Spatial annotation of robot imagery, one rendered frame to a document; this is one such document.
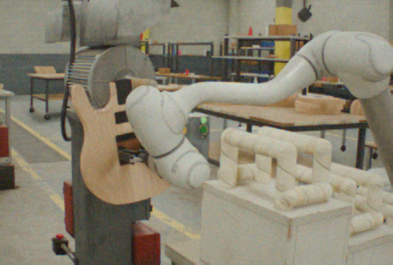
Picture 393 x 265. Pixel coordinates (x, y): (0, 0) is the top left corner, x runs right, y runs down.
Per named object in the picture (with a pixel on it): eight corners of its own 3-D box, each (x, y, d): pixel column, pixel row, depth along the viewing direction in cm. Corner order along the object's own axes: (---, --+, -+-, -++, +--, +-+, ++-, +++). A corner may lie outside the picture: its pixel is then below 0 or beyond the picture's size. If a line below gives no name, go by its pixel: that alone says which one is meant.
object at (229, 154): (216, 184, 97) (217, 136, 96) (229, 182, 99) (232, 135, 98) (225, 189, 94) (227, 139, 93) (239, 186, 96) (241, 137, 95)
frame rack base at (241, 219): (196, 260, 101) (199, 182, 99) (255, 247, 109) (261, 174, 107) (282, 313, 78) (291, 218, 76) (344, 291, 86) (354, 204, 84)
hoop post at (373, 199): (360, 226, 96) (364, 181, 95) (369, 223, 98) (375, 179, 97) (371, 230, 93) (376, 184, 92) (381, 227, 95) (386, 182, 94)
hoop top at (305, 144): (253, 141, 100) (254, 125, 100) (265, 140, 102) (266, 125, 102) (322, 160, 83) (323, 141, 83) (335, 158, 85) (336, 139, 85)
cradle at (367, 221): (335, 233, 91) (337, 218, 90) (373, 223, 97) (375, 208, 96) (348, 238, 88) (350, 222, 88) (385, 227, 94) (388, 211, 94)
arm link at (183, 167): (194, 165, 144) (170, 128, 139) (225, 176, 131) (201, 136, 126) (165, 189, 140) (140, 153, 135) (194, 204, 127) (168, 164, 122)
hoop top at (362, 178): (309, 172, 109) (310, 159, 109) (318, 171, 111) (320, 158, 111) (375, 192, 92) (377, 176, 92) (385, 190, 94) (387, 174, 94)
